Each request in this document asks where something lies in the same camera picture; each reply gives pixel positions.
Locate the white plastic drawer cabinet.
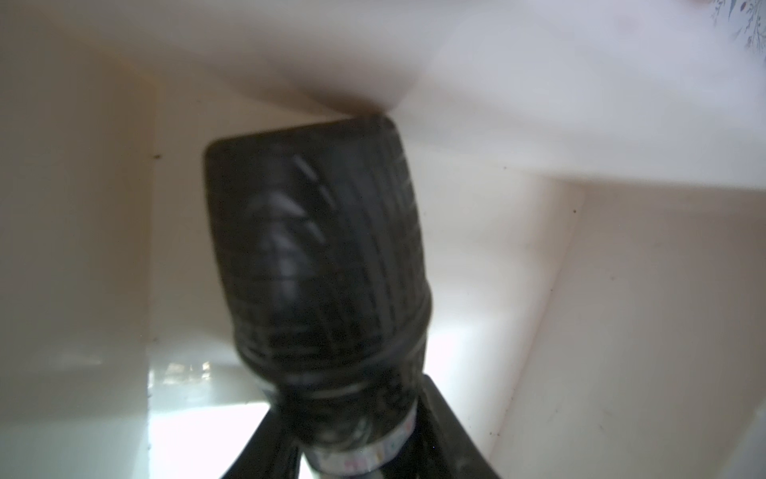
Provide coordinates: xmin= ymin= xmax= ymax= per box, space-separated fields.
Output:
xmin=37 ymin=1 xmax=765 ymax=190

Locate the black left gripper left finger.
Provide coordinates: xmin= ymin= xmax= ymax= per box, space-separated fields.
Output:
xmin=221 ymin=409 xmax=299 ymax=479

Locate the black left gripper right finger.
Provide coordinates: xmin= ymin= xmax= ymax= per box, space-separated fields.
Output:
xmin=414 ymin=375 xmax=500 ymax=479

